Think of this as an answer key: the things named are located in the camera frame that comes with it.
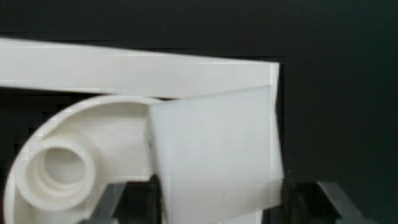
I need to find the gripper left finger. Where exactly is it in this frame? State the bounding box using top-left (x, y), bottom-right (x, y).
top-left (77, 176), bottom-right (162, 224)

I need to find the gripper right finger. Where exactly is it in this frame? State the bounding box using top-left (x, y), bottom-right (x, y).
top-left (264, 176), bottom-right (381, 224)

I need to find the white stool leg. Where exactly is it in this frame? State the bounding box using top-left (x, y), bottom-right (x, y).
top-left (148, 87), bottom-right (285, 224)

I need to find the white L-shaped barrier wall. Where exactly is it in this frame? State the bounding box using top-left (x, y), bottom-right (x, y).
top-left (0, 38), bottom-right (280, 98)

